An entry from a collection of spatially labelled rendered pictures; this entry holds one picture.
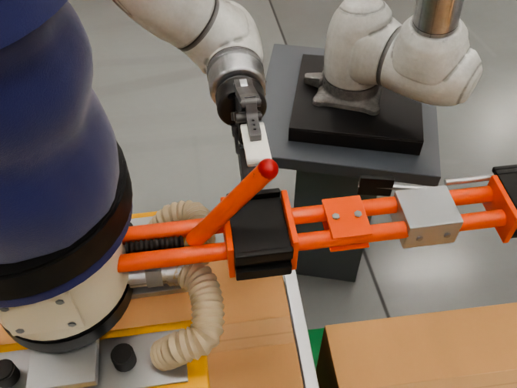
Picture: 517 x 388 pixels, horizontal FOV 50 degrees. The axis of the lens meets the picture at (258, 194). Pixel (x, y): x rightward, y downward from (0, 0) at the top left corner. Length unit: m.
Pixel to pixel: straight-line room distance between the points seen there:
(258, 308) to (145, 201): 1.46
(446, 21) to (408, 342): 0.74
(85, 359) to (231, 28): 0.52
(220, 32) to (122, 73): 2.16
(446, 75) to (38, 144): 1.06
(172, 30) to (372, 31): 0.67
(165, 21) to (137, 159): 1.72
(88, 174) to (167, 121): 2.20
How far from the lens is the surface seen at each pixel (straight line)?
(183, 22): 0.87
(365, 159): 1.48
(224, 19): 0.90
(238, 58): 0.86
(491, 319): 1.53
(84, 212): 0.53
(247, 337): 0.95
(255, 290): 0.99
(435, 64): 1.35
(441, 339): 1.46
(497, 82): 3.13
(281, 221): 0.68
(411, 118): 1.55
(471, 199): 0.77
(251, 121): 0.70
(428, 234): 0.72
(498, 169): 0.79
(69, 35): 0.47
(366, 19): 1.42
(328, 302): 2.08
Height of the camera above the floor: 1.80
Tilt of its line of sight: 50 degrees down
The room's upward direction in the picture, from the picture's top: straight up
